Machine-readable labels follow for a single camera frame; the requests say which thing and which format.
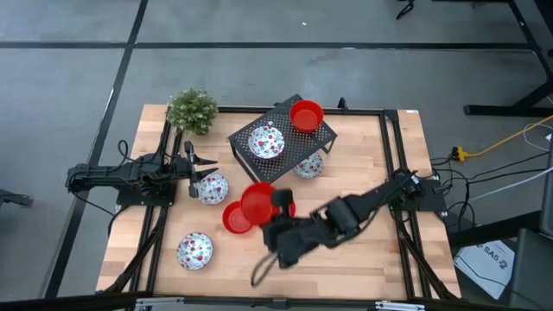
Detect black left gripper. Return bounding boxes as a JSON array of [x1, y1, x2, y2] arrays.
[[170, 141, 219, 199]]

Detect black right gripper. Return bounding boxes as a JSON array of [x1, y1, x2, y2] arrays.
[[261, 188, 334, 270]]

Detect plain red mini bowl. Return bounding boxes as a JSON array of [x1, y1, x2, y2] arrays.
[[289, 99, 325, 134], [271, 200, 298, 220], [239, 181, 277, 227], [221, 200, 256, 236]]

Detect floral-lined red mini bowl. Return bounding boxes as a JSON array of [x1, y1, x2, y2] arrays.
[[247, 124, 287, 161], [175, 232, 214, 271], [193, 172, 230, 206], [292, 151, 325, 181]]

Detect black perforated metal rack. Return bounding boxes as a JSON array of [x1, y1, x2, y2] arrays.
[[227, 93, 338, 185]]

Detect artificial green potted plant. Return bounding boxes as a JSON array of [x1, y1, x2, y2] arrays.
[[166, 86, 220, 136]]

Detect black furniture foot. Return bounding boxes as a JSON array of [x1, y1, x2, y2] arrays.
[[0, 188, 35, 209]]

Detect white printed paper sheet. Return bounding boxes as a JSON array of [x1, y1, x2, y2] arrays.
[[453, 239, 518, 301]]

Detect dark grey cabinet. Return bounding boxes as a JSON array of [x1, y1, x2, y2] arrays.
[[509, 227, 553, 311]]

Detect grey box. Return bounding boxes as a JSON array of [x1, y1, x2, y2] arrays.
[[539, 133, 553, 238]]

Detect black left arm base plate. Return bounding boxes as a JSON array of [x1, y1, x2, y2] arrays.
[[115, 186, 178, 207]]

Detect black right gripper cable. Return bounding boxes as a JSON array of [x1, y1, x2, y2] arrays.
[[250, 251, 281, 289]]

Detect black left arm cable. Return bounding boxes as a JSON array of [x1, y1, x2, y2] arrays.
[[115, 138, 146, 168]]

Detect black aluminium table frame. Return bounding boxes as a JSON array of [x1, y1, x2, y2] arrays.
[[97, 105, 461, 311]]

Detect silver metal bracket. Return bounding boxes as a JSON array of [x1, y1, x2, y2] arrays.
[[374, 301, 427, 311], [135, 296, 186, 310]]

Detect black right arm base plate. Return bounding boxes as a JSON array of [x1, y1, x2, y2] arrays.
[[391, 177, 448, 213]]

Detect yellow extension cord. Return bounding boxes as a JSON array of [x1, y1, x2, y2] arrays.
[[451, 114, 553, 163]]

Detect white cable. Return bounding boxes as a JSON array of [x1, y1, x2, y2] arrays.
[[468, 166, 553, 202]]

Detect black desk leg frame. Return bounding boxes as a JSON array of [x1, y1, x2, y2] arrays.
[[464, 0, 553, 118]]

